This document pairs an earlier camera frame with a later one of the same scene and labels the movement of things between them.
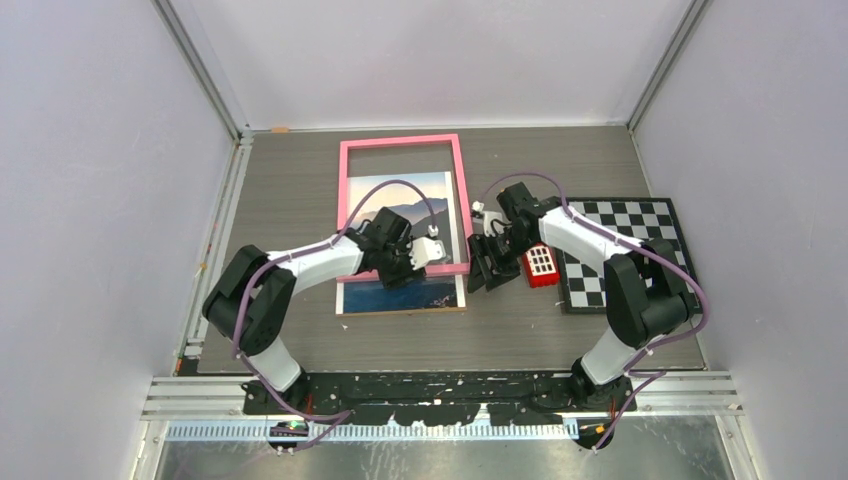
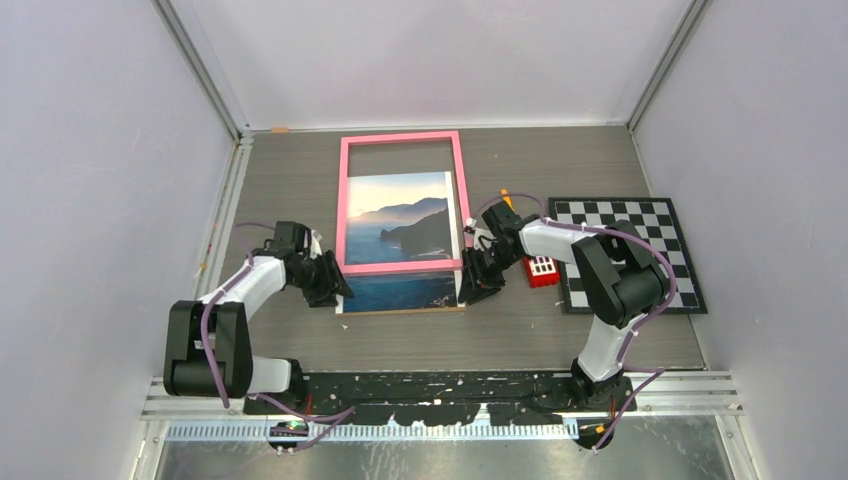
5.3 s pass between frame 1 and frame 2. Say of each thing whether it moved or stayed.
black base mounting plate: stayed
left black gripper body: moved
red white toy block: stayed
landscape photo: stayed
